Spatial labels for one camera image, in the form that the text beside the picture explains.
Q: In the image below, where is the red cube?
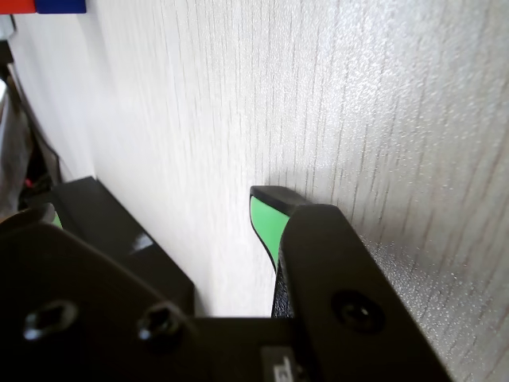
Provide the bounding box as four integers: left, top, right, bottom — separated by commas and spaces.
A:
0, 0, 37, 15

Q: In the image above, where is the black gift box tray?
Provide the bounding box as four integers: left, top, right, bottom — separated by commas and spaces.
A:
27, 181, 158, 286

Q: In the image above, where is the black open box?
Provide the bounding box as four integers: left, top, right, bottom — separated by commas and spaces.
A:
77, 177, 196, 318

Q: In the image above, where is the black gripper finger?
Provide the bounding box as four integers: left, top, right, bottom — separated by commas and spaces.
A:
249, 185, 457, 382
0, 202, 223, 382

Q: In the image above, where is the blue cube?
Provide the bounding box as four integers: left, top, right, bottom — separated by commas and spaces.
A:
34, 0, 87, 15

